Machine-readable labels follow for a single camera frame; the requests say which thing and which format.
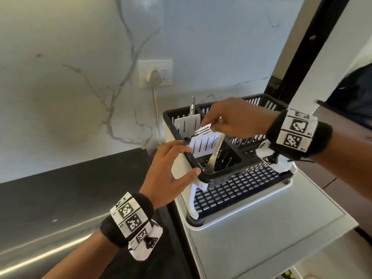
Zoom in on person's right forearm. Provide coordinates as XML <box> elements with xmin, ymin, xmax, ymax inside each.
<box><xmin>311</xmin><ymin>130</ymin><xmax>372</xmax><ymax>201</ymax></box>

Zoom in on person's left hand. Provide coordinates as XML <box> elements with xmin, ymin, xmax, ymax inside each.
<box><xmin>139</xmin><ymin>140</ymin><xmax>201</xmax><ymax>211</ymax></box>

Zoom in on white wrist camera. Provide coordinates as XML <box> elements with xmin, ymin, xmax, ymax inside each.
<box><xmin>257</xmin><ymin>142</ymin><xmax>298</xmax><ymax>175</ymax></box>
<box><xmin>127</xmin><ymin>219</ymin><xmax>163</xmax><ymax>261</ymax></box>

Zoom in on white and black dish rack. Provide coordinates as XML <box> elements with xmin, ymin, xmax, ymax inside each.
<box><xmin>162</xmin><ymin>93</ymin><xmax>294</xmax><ymax>231</ymax></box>

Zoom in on white power plug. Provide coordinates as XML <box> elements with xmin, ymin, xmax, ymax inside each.
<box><xmin>145</xmin><ymin>69</ymin><xmax>165</xmax><ymax>88</ymax></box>

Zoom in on person's right hand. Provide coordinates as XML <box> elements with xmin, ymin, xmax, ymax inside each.
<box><xmin>201</xmin><ymin>98</ymin><xmax>281</xmax><ymax>140</ymax></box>

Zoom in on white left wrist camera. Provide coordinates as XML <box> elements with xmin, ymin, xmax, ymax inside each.
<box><xmin>127</xmin><ymin>219</ymin><xmax>163</xmax><ymax>261</ymax></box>

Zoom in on black stone countertop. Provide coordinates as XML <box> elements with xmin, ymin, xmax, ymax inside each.
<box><xmin>0</xmin><ymin>148</ymin><xmax>201</xmax><ymax>279</ymax></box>

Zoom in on black right wristband white markers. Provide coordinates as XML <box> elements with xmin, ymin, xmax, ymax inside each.
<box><xmin>266</xmin><ymin>108</ymin><xmax>333</xmax><ymax>161</ymax></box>

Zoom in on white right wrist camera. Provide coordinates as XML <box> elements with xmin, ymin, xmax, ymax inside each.
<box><xmin>257</xmin><ymin>142</ymin><xmax>298</xmax><ymax>175</ymax></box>

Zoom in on white power cord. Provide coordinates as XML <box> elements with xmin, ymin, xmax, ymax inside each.
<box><xmin>152</xmin><ymin>86</ymin><xmax>162</xmax><ymax>148</ymax></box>

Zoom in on black left wristband white markers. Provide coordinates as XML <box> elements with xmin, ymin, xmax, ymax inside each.
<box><xmin>100</xmin><ymin>192</ymin><xmax>155</xmax><ymax>249</ymax></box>

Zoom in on white wall socket with plug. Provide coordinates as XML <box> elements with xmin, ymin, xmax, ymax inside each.
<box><xmin>138</xmin><ymin>59</ymin><xmax>174</xmax><ymax>89</ymax></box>

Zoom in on black wristband white markers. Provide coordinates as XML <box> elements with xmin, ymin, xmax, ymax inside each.
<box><xmin>266</xmin><ymin>108</ymin><xmax>333</xmax><ymax>161</ymax></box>
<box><xmin>100</xmin><ymin>192</ymin><xmax>155</xmax><ymax>249</ymax></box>

